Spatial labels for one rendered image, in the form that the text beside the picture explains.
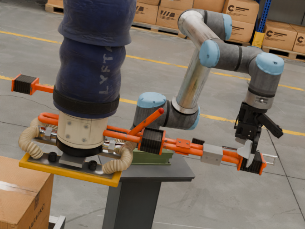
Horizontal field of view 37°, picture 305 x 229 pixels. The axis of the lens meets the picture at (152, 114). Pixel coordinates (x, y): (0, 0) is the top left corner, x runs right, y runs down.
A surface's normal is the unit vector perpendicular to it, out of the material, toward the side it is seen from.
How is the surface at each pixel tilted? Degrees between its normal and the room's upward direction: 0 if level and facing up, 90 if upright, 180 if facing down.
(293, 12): 90
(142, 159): 90
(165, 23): 90
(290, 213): 0
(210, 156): 90
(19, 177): 0
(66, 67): 75
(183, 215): 0
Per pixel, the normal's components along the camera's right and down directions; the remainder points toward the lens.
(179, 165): 0.18, -0.90
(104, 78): 0.71, 0.22
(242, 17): -0.04, 0.42
